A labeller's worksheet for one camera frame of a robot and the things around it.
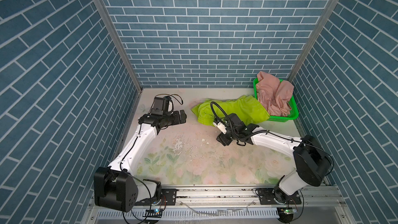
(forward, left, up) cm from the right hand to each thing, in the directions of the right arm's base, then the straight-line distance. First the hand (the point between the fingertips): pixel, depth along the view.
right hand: (219, 132), depth 88 cm
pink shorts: (+36, -40, -3) cm, 54 cm away
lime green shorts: (+20, -19, -2) cm, 28 cm away
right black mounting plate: (-29, -24, -7) cm, 38 cm away
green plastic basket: (+19, -48, -1) cm, 52 cm away
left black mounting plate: (-33, +23, -7) cm, 41 cm away
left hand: (+2, +22, +11) cm, 25 cm away
